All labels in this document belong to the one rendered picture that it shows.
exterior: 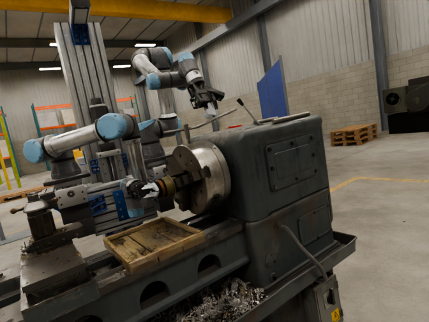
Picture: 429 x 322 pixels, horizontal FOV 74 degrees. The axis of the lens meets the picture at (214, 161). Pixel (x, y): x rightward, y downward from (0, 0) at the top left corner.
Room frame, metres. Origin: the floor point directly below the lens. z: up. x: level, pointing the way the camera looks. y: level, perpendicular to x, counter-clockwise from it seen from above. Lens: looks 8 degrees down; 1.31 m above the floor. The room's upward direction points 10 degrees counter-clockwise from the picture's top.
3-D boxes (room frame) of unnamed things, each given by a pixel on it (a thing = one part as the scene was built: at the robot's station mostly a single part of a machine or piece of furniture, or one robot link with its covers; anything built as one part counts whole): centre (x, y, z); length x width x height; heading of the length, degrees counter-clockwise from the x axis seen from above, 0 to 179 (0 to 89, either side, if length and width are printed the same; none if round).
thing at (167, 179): (1.19, 0.22, 1.08); 0.09 x 0.09 x 0.09; 34
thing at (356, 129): (8.28, -4.14, 0.22); 1.25 x 0.86 x 0.44; 128
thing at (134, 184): (1.24, 0.34, 1.08); 0.12 x 0.09 x 0.08; 33
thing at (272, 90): (7.84, -1.76, 1.18); 4.12 x 0.80 x 2.35; 176
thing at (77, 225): (1.01, 0.63, 0.99); 0.20 x 0.10 x 0.05; 124
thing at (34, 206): (1.00, 0.65, 1.13); 0.08 x 0.08 x 0.03
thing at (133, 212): (1.39, 0.42, 0.98); 0.11 x 0.08 x 0.11; 170
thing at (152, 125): (1.80, 0.37, 1.33); 0.13 x 0.12 x 0.14; 115
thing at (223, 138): (1.51, -0.23, 1.06); 0.59 x 0.48 x 0.39; 124
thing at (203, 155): (1.27, 0.10, 1.08); 0.32 x 0.09 x 0.32; 34
